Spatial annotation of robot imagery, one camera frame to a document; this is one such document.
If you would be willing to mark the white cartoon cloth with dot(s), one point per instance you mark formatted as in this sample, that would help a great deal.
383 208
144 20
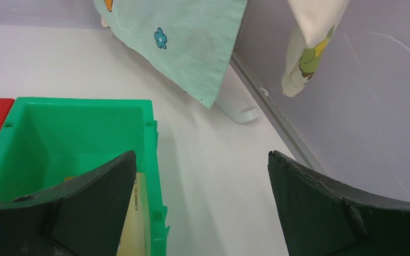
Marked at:
316 23

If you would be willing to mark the gold cards stack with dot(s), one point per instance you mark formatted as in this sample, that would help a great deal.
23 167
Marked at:
135 237

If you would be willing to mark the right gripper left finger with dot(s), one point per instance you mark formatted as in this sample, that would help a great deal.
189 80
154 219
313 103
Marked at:
82 216

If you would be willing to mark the white stand foot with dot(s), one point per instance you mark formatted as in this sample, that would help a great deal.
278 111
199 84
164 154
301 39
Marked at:
237 109

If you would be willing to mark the mint cartoon cloth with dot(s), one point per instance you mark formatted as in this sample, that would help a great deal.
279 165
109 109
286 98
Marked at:
189 42

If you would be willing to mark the green plastic bin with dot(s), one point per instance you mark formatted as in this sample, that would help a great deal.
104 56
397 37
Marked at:
47 141

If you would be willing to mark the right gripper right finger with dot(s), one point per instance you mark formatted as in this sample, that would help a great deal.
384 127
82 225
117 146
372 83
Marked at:
323 216

